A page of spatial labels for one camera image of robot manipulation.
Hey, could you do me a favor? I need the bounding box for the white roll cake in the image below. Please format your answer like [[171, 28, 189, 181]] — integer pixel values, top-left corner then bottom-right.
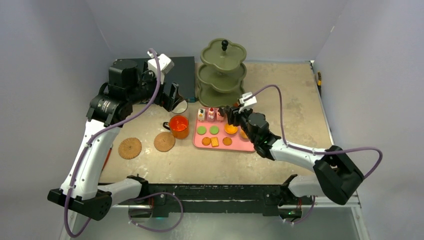
[[196, 108, 206, 122]]

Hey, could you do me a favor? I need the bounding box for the orange cookie left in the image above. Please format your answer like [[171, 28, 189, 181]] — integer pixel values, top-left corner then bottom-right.
[[201, 137, 211, 146]]

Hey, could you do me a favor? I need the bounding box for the orange egg tart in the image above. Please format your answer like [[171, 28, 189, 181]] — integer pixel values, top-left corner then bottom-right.
[[224, 123, 238, 135]]

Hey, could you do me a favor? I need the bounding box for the green macaron right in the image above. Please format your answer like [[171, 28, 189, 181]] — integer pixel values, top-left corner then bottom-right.
[[209, 125, 220, 135]]

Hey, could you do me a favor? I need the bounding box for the pink serving tray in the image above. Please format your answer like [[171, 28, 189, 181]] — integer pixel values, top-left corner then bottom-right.
[[192, 107, 254, 152]]

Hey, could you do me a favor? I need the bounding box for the green macaron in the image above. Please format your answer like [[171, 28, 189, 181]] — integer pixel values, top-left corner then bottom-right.
[[196, 126, 207, 135], [209, 125, 220, 135]]

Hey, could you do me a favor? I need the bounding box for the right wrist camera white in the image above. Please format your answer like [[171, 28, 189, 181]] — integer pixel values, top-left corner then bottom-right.
[[238, 92, 257, 113]]

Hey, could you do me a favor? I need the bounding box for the white ribbed cup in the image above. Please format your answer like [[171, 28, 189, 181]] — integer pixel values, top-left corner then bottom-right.
[[170, 100, 189, 118]]

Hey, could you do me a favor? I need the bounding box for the red handled tool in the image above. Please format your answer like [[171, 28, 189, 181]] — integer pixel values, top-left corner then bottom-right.
[[102, 147, 112, 171]]

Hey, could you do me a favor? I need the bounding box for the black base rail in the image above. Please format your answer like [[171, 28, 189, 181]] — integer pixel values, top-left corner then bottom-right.
[[121, 183, 312, 218]]

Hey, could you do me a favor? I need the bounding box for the orange bun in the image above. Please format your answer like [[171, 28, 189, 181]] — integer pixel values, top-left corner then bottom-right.
[[239, 129, 248, 139]]

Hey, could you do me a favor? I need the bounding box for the pink strawberry roll cake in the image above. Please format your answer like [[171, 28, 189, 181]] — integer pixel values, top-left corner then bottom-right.
[[206, 107, 216, 122]]

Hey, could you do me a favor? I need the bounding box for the square yellow cracker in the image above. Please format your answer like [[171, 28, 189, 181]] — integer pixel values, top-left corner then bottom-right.
[[210, 137, 220, 148]]

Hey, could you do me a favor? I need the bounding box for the dark network switch box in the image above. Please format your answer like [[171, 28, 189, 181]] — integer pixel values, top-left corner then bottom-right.
[[114, 56, 196, 103]]

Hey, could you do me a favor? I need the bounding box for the woven coaster right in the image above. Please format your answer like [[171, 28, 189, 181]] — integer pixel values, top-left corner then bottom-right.
[[153, 132, 176, 152]]

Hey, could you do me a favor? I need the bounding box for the orange cookie right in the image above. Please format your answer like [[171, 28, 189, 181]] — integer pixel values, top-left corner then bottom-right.
[[222, 137, 233, 146]]

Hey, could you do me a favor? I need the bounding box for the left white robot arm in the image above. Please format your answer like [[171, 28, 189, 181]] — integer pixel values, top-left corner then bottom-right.
[[47, 55, 183, 221]]

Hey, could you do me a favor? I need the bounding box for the orange translucent cup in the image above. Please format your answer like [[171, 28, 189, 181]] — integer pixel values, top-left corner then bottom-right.
[[162, 115, 190, 140]]

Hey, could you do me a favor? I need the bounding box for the yellow black tool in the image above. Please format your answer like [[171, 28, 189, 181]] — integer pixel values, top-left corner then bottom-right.
[[317, 71, 322, 96]]

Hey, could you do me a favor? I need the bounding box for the green macaron left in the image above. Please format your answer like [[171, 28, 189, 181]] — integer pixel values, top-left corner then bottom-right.
[[196, 126, 207, 135]]

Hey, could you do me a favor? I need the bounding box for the orange cookie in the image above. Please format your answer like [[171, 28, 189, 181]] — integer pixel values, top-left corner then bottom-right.
[[222, 137, 233, 146], [201, 137, 211, 146]]

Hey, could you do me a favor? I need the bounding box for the green three-tier stand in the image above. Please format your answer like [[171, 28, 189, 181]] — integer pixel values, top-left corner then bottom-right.
[[196, 38, 247, 108]]

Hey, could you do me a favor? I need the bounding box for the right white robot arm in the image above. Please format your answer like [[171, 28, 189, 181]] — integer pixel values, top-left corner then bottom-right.
[[218, 106, 365, 205]]

